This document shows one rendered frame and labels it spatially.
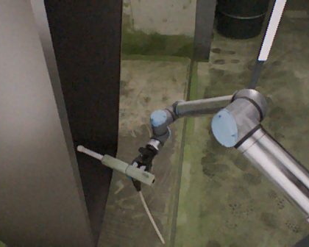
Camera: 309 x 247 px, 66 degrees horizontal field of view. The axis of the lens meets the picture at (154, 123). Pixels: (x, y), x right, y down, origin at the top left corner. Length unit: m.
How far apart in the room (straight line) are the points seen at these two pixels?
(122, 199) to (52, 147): 1.36
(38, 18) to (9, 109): 0.15
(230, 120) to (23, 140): 0.59
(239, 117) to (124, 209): 1.15
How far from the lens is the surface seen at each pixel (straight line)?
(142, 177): 1.19
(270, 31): 1.77
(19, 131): 0.41
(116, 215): 1.72
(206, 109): 1.10
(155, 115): 1.29
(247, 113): 0.83
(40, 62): 0.30
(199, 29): 2.66
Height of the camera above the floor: 1.62
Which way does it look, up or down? 49 degrees down
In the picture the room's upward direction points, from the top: 6 degrees counter-clockwise
